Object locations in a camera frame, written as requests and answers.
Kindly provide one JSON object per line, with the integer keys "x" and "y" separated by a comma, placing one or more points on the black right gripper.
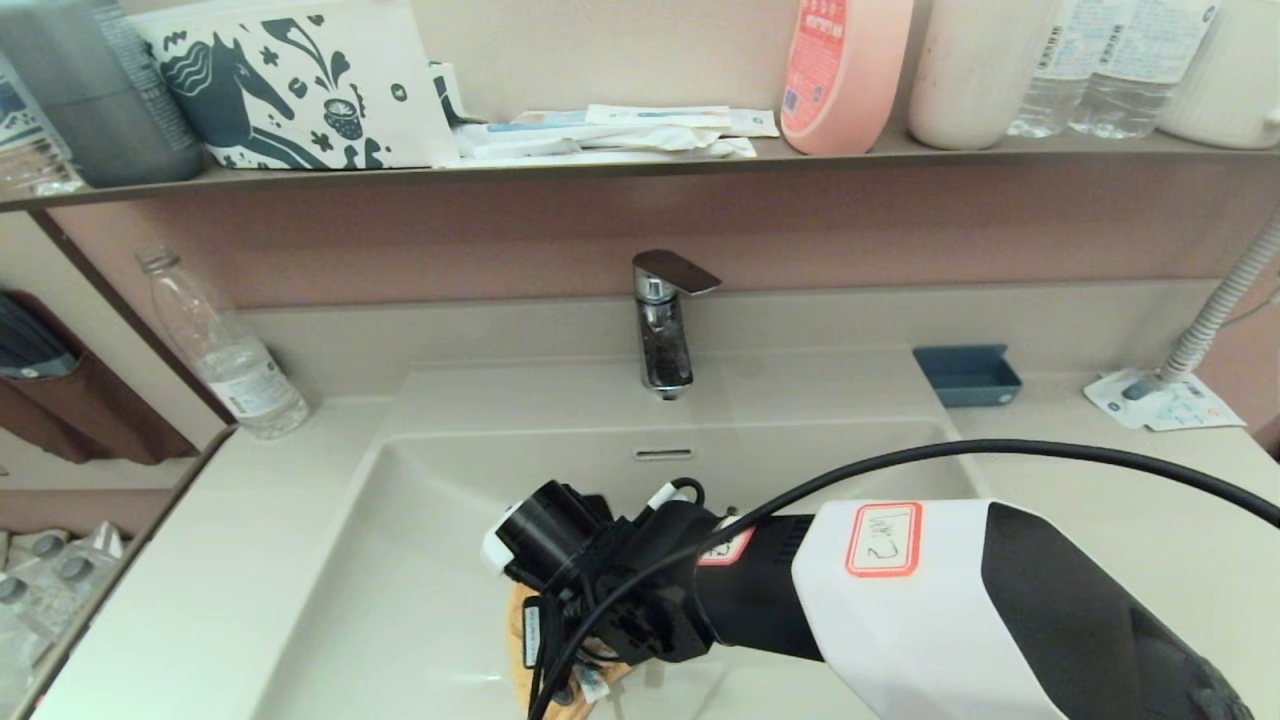
{"x": 620, "y": 620}

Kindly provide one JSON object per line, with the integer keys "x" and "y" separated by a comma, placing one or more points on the orange and grey cleaning cloth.
{"x": 518, "y": 685}

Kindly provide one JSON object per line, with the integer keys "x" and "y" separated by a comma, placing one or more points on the chrome single-lever faucet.
{"x": 665, "y": 350}

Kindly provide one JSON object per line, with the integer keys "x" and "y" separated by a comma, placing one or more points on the beige ceramic sink basin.
{"x": 400, "y": 600}

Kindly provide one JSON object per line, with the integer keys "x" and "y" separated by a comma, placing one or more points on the blue plastic soap tray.
{"x": 968, "y": 378}

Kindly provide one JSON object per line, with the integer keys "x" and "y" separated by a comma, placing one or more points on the uncapped clear plastic bottle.
{"x": 240, "y": 375}

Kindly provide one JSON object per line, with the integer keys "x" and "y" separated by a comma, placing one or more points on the white flat sachet packet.
{"x": 560, "y": 145}

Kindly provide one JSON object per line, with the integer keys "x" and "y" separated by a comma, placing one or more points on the white toothbrush packet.
{"x": 680, "y": 117}

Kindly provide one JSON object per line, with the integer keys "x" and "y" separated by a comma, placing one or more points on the white paper leaflets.
{"x": 1110, "y": 395}

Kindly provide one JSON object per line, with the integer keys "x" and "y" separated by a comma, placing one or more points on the brown hanging pouch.
{"x": 110, "y": 420}

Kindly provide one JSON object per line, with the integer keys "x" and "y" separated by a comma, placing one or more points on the plastic-wrapped bottle pack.
{"x": 50, "y": 590}

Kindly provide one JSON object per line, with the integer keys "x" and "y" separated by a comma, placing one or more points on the pink lotion bottle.
{"x": 840, "y": 80}

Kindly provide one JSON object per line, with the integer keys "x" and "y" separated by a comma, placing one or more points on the white card with orange print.
{"x": 1205, "y": 412}

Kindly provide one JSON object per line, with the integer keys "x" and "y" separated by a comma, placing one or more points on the cream ceramic container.
{"x": 975, "y": 75}

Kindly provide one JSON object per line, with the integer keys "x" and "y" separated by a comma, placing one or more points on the dark item in pouch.
{"x": 30, "y": 345}

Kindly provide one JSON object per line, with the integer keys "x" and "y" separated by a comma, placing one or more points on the clear labelled water bottle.
{"x": 1130, "y": 85}
{"x": 1055, "y": 90}

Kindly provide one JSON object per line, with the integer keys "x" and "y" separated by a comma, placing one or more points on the grey cylindrical container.
{"x": 110, "y": 100}

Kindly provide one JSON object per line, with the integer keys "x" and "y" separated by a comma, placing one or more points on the patterned blue white box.
{"x": 25, "y": 140}

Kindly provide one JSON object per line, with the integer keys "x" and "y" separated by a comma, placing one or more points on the white ribbed container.
{"x": 1235, "y": 80}

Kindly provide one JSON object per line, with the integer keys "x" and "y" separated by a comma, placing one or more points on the brown wall shelf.
{"x": 640, "y": 165}

